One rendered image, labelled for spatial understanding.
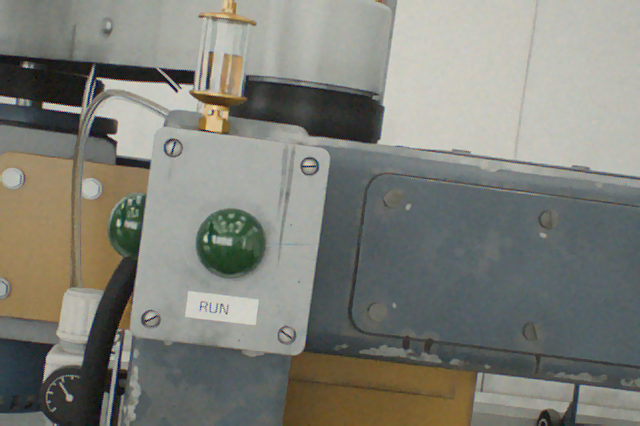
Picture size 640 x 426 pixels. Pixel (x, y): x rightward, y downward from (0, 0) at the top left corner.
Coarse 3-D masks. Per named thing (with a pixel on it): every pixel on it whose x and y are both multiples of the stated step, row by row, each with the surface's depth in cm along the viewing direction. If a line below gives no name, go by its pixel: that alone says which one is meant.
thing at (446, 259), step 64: (192, 128) 60; (256, 128) 61; (384, 192) 57; (448, 192) 57; (512, 192) 58; (576, 192) 58; (320, 256) 57; (384, 256) 57; (448, 256) 58; (512, 256) 58; (576, 256) 58; (320, 320) 58; (384, 320) 58; (448, 320) 58; (512, 320) 58; (576, 320) 59; (128, 384) 56; (192, 384) 56; (256, 384) 57; (576, 384) 60
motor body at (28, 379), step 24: (0, 120) 96; (24, 120) 96; (48, 120) 96; (72, 120) 97; (96, 120) 99; (0, 360) 97; (24, 360) 98; (0, 384) 97; (24, 384) 98; (0, 408) 98; (24, 408) 99
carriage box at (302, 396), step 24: (384, 144) 87; (288, 384) 87; (312, 384) 87; (288, 408) 87; (312, 408) 87; (336, 408) 87; (360, 408) 87; (384, 408) 88; (408, 408) 88; (432, 408) 88; (456, 408) 88
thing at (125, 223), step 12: (120, 204) 53; (132, 204) 52; (144, 204) 52; (120, 216) 52; (132, 216) 52; (108, 228) 53; (120, 228) 52; (132, 228) 52; (120, 240) 52; (132, 240) 52; (120, 252) 53; (132, 252) 52
